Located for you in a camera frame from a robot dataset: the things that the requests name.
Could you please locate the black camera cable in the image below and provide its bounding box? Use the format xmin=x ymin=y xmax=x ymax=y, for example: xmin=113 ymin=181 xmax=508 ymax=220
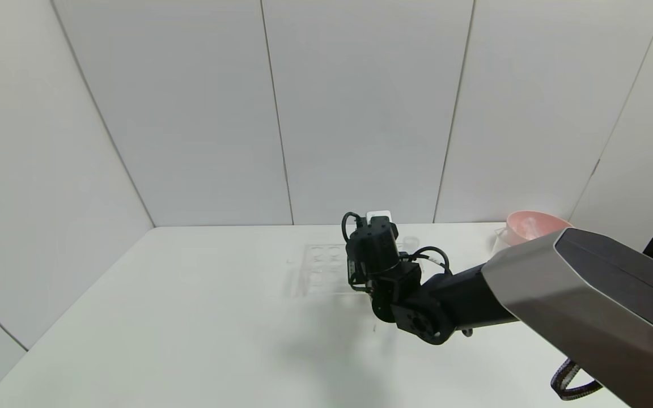
xmin=341 ymin=211 xmax=364 ymax=243

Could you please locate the clear glass beaker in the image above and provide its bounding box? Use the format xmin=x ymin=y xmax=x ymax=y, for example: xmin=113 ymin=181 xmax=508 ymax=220
xmin=491 ymin=227 xmax=513 ymax=257

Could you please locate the pink plastic bowl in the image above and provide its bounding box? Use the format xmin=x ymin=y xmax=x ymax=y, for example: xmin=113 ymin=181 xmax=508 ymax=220
xmin=506 ymin=211 xmax=574 ymax=247

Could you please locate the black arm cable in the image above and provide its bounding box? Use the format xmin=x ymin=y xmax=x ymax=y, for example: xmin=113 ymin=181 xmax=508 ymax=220
xmin=402 ymin=245 xmax=453 ymax=277

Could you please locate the black braided cable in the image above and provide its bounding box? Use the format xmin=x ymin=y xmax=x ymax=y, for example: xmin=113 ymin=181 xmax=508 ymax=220
xmin=550 ymin=358 xmax=604 ymax=401

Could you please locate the clear plastic test tube rack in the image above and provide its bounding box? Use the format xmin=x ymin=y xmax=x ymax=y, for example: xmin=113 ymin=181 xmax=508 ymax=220
xmin=297 ymin=243 xmax=372 ymax=298

